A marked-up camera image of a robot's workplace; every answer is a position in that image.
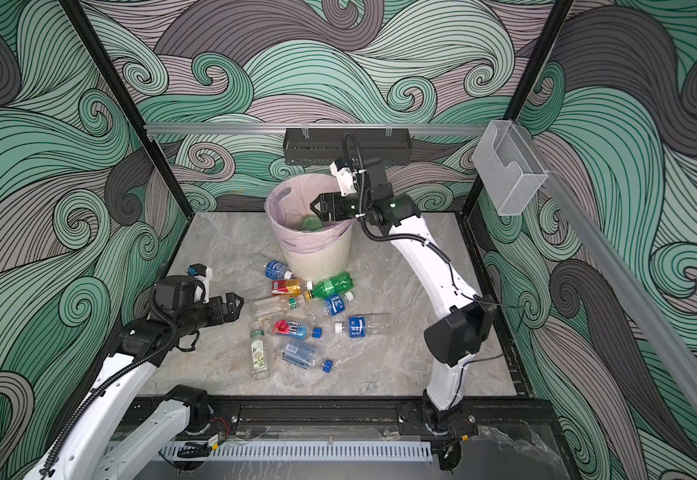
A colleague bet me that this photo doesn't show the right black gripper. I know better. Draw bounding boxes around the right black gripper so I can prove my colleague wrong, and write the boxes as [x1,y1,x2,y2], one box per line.
[314,188,382,220]

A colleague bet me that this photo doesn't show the clear bottle green Chinese label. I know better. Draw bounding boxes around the clear bottle green Chinese label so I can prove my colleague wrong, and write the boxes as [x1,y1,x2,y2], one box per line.
[250,320,270,380]

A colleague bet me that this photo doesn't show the clear squat bottle green band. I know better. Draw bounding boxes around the clear squat bottle green band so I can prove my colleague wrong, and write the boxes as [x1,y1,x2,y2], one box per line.
[252,295,308,319]

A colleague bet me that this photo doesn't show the clear bottle blue label white cap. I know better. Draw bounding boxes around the clear bottle blue label white cap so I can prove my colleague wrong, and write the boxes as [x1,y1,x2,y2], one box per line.
[334,313,393,338]

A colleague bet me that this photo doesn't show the light blue label bottle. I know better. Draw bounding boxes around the light blue label bottle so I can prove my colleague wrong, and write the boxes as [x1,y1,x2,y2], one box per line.
[282,339,334,373]

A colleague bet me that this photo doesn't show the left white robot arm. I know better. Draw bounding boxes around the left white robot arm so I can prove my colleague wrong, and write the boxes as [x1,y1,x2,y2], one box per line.
[26,266,244,479]

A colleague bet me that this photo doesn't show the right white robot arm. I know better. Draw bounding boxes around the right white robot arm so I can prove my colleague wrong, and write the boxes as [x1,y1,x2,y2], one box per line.
[310,155,496,424]

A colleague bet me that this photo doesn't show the cream ribbed waste bin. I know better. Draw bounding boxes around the cream ribbed waste bin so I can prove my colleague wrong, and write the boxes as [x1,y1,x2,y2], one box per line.
[280,226,353,282]

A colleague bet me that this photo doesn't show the green Sprite bottle yellow cap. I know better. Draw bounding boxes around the green Sprite bottle yellow cap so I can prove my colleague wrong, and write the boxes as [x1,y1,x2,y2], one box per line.
[306,272,354,299]

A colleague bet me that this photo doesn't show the red yellow label tea bottle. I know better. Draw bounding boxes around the red yellow label tea bottle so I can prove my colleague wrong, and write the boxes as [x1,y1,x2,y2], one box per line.
[272,278,312,296]

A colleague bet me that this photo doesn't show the clear bottle blue Pocari label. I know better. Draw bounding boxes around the clear bottle blue Pocari label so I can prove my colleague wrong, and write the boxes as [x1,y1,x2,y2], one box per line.
[264,260,294,280]

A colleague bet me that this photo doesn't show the clear bottle blue wrap label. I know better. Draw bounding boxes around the clear bottle blue wrap label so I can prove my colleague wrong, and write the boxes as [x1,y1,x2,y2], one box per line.
[324,291,355,317]

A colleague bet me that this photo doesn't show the Fiji bottle red flower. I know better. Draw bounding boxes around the Fiji bottle red flower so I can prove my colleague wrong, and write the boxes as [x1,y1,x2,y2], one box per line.
[272,319,324,340]

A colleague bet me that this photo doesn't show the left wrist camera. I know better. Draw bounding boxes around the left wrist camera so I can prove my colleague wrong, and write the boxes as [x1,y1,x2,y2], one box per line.
[186,263,212,303]

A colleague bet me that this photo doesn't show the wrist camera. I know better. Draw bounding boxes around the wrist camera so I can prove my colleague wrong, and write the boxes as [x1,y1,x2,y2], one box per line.
[186,263,212,303]
[330,157,365,197]

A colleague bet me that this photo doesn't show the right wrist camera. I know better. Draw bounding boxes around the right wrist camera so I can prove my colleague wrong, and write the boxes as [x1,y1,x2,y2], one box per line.
[330,157,365,197]

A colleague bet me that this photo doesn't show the black wall tray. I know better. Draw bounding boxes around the black wall tray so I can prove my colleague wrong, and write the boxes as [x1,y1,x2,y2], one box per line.
[282,128,413,166]

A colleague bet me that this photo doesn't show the aluminium rail back wall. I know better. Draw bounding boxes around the aluminium rail back wall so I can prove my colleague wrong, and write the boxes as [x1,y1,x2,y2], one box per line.
[144,122,488,137]

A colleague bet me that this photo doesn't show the aluminium rail wall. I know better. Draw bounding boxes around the aluminium rail wall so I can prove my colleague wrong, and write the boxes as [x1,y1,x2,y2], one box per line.
[514,124,697,414]
[144,122,488,137]

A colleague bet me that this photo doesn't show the clear acrylic wall holder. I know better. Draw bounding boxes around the clear acrylic wall holder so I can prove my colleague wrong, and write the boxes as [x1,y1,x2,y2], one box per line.
[472,120,548,216]

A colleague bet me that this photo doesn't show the white slotted cable duct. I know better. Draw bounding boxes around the white slotted cable duct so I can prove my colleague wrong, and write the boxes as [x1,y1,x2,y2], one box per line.
[194,440,434,463]

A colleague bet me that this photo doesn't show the black corner frame post left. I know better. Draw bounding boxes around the black corner frame post left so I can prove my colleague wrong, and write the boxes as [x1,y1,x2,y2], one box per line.
[58,0,194,220]

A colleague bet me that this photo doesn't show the black corner frame post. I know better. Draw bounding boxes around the black corner frame post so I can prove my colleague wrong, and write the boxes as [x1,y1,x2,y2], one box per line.
[463,1,574,218]
[58,0,194,220]

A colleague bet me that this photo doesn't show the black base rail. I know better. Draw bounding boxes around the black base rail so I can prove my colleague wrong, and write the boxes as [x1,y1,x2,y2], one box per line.
[178,395,556,439]

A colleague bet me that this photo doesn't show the black corner frame post right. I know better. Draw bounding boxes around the black corner frame post right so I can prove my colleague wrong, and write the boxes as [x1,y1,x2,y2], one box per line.
[463,1,574,218]

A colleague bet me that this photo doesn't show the aluminium rail right wall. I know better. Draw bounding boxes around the aluminium rail right wall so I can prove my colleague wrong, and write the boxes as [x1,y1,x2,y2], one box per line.
[514,124,697,414]

